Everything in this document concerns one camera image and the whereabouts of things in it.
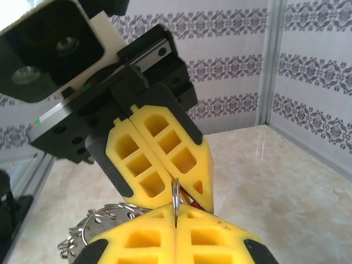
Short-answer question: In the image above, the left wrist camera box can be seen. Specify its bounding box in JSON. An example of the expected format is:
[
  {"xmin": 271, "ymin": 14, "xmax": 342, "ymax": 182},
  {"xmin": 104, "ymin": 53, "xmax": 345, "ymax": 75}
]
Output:
[{"xmin": 0, "ymin": 0, "xmax": 128, "ymax": 105}]

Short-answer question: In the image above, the silver disc with key rings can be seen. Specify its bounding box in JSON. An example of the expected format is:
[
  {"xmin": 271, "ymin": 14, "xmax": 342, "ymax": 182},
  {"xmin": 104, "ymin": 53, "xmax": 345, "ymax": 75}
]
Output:
[{"xmin": 57, "ymin": 202, "xmax": 155, "ymax": 260}]

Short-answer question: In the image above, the red key tag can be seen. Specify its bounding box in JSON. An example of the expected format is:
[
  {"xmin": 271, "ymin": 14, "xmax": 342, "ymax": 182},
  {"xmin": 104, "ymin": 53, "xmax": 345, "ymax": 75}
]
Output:
[{"xmin": 183, "ymin": 194, "xmax": 206, "ymax": 213}]

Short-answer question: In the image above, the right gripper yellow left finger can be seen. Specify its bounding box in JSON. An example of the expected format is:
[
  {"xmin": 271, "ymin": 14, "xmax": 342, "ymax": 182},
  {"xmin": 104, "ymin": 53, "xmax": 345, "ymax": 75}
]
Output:
[{"xmin": 73, "ymin": 204, "xmax": 177, "ymax": 264}]

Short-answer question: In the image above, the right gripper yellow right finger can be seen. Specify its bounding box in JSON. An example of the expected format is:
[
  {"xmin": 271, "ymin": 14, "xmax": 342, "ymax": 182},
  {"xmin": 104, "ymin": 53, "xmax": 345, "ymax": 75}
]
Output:
[{"xmin": 175, "ymin": 204, "xmax": 280, "ymax": 264}]

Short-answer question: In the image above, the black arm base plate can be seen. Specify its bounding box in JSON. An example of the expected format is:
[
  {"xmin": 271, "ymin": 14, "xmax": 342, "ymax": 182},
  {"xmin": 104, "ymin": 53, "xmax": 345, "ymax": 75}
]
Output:
[{"xmin": 0, "ymin": 194, "xmax": 35, "ymax": 250}]

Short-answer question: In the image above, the silver split ring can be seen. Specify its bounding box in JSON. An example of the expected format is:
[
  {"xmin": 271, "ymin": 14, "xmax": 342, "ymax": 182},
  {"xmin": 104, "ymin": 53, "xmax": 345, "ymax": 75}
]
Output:
[{"xmin": 170, "ymin": 178, "xmax": 182, "ymax": 229}]

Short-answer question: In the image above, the aluminium frame post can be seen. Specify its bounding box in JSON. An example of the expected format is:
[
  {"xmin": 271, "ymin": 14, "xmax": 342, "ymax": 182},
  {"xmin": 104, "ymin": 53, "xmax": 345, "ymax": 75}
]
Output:
[{"xmin": 255, "ymin": 0, "xmax": 287, "ymax": 133}]

